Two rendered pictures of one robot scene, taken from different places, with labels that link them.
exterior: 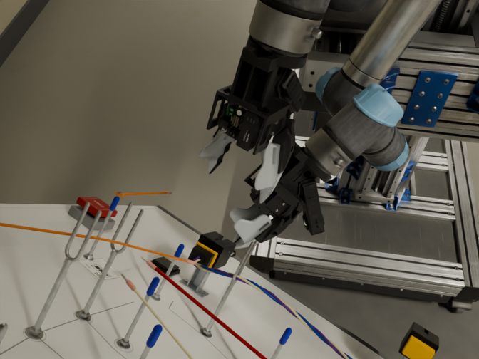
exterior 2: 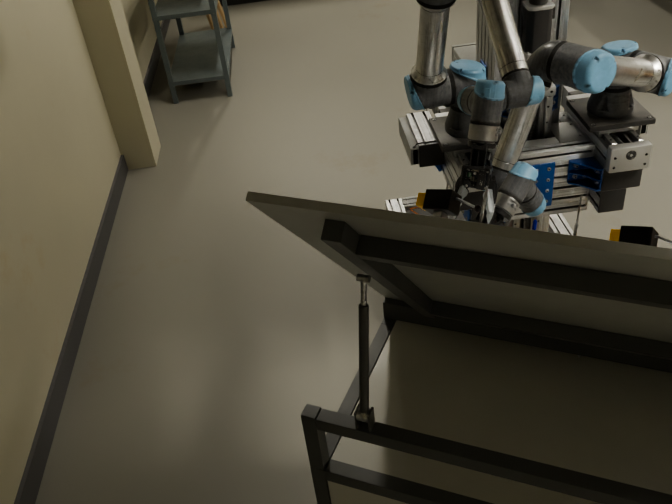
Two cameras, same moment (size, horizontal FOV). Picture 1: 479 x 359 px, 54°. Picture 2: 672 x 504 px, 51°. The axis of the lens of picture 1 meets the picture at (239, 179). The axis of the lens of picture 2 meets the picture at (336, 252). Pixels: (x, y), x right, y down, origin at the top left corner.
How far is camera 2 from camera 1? 1.35 m
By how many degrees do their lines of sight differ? 17
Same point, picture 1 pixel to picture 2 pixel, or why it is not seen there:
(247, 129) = (480, 179)
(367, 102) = (518, 170)
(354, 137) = (518, 190)
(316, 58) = not seen: hidden behind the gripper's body
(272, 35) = (483, 135)
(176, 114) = (298, 289)
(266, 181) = (490, 208)
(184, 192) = (339, 351)
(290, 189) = not seen: hidden behind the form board
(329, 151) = (507, 200)
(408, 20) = (522, 127)
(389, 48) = (516, 144)
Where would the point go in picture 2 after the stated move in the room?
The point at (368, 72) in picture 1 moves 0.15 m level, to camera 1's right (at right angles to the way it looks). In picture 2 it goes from (508, 161) to (554, 151)
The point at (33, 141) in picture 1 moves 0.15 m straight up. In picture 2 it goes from (165, 348) to (157, 325)
